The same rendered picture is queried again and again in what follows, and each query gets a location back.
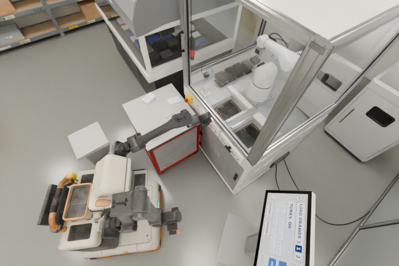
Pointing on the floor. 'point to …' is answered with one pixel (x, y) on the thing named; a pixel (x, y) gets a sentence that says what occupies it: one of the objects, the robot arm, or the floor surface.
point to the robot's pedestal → (90, 143)
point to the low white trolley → (187, 143)
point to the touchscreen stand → (238, 241)
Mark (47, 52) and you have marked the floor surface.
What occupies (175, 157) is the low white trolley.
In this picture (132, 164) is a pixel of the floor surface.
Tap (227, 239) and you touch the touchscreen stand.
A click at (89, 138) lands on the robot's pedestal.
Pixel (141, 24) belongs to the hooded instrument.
